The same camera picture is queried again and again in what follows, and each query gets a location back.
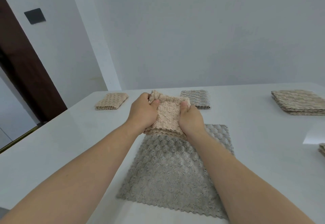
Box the person's right hand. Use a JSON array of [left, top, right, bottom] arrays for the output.
[[178, 101, 208, 140]]

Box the person's right forearm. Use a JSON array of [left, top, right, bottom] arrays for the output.
[[187, 130, 315, 224]]

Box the person's left hand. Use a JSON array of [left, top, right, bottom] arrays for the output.
[[126, 92, 161, 134]]

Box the grey waffle towel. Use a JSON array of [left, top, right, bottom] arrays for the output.
[[116, 124, 235, 219], [180, 89, 211, 110]]

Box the dark brown door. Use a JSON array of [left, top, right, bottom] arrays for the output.
[[0, 0, 68, 123]]

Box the white marble table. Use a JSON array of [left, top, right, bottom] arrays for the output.
[[0, 82, 325, 224]]

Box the person's left forearm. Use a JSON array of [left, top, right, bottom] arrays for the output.
[[0, 121, 144, 224]]

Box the dark wall panel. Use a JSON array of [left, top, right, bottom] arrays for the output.
[[24, 8, 47, 25]]

